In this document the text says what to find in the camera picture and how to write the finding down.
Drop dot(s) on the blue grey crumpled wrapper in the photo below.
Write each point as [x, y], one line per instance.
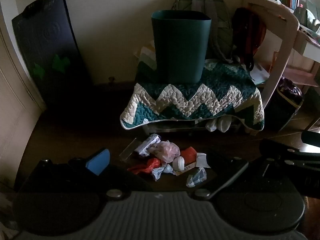
[160, 172]

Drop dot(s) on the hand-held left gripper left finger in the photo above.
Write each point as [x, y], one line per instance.
[98, 161]

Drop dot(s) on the white tissue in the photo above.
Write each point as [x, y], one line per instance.
[202, 160]

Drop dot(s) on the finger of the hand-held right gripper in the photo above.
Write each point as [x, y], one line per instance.
[280, 150]
[311, 138]

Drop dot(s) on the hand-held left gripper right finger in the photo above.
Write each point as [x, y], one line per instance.
[225, 170]

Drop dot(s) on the white wooden chair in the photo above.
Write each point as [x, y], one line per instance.
[287, 42]

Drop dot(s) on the white round cap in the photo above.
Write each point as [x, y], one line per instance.
[179, 163]

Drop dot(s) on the clear blue plastic wrapper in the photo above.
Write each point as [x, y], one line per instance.
[196, 177]

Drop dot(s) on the red black bag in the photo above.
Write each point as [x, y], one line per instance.
[246, 30]

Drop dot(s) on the white sock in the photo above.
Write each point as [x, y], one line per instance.
[212, 126]
[223, 126]

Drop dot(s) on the white papers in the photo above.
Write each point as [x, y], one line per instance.
[258, 73]

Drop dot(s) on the pink plastic bag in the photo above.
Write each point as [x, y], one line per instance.
[166, 151]

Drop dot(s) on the purple bag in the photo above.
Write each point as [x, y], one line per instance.
[287, 92]

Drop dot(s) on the white stick sachet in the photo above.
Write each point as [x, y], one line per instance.
[188, 168]

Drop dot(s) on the orange foam net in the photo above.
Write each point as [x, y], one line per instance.
[188, 153]

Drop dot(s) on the purple white wrapper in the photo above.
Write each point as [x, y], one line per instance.
[147, 146]

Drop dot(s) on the grey backpack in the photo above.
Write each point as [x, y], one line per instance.
[222, 37]

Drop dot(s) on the white desk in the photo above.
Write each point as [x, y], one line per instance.
[310, 47]

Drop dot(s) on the red plastic bag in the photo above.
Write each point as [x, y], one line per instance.
[150, 166]

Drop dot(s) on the pale folded cloth stack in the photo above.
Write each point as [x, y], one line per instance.
[146, 55]

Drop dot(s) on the white door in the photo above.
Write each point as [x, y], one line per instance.
[12, 105]

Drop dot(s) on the clear plastic strip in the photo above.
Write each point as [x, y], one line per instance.
[128, 150]

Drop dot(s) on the dark rolled mat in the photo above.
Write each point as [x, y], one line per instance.
[50, 42]

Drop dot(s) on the green white zigzag quilt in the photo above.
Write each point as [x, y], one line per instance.
[175, 97]

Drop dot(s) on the dark green trash bin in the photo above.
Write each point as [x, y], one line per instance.
[180, 50]

